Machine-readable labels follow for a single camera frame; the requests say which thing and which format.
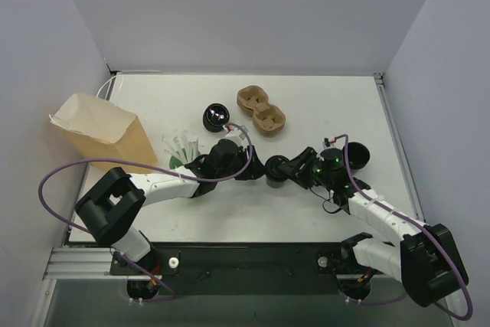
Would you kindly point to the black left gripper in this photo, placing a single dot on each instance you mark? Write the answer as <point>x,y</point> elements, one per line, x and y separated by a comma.
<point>249,166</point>

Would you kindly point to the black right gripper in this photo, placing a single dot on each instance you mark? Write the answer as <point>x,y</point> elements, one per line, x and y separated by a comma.
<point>303,166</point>

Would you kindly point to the black paper coffee cup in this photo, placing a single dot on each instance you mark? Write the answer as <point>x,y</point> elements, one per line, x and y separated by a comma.
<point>274,183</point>

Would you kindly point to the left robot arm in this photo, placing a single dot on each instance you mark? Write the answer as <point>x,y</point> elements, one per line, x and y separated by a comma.
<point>109,208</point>

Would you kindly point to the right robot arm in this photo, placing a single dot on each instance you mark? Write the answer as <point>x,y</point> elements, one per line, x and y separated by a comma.
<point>423,258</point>

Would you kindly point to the white wrapped straw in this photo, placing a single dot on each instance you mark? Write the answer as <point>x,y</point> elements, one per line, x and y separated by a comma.
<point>180,149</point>
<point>169,148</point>
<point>186,145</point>
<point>192,148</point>

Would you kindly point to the brown pulp cup carriers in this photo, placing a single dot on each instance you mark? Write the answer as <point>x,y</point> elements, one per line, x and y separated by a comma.
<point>267,118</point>

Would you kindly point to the green straw holder cup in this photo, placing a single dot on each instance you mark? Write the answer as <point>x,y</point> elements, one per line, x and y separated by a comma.
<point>174,162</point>

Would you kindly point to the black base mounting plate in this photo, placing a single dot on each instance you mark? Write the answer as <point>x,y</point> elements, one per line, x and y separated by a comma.
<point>244,269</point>

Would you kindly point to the brown paper bag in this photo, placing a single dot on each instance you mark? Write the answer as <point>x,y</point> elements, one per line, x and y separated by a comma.
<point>98,128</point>

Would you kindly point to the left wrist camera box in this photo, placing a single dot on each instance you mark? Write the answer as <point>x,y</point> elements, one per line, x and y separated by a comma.
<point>236,135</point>

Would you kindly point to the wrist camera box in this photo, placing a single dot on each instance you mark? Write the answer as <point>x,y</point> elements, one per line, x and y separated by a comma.
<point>329,143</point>
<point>236,135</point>

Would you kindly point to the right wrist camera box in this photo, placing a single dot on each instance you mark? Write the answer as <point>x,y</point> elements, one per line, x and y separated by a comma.
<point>329,143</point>

